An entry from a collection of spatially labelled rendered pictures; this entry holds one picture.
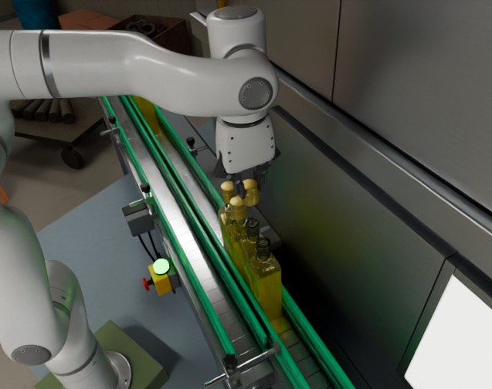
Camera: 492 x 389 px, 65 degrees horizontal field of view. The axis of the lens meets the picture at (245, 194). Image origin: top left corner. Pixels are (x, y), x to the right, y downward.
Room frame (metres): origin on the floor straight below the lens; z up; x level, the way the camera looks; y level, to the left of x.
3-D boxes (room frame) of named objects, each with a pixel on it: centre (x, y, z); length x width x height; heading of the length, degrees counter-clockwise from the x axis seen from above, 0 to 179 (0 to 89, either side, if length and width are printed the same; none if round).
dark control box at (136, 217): (0.98, 0.38, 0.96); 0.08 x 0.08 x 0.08; 23
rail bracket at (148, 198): (0.89, 0.32, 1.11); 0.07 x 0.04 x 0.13; 113
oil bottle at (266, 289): (0.52, -0.03, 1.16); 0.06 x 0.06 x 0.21; 23
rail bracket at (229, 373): (0.36, 0.04, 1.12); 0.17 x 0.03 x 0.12; 113
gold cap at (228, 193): (0.68, 0.04, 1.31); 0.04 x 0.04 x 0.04
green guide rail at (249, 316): (1.22, 0.33, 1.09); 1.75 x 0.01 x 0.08; 23
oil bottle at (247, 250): (0.58, -0.01, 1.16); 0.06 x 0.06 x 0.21; 23
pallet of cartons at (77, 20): (5.11, 1.87, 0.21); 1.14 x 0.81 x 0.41; 47
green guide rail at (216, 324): (1.19, 0.40, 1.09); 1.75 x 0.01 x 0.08; 23
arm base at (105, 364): (0.48, 0.46, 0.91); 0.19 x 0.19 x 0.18
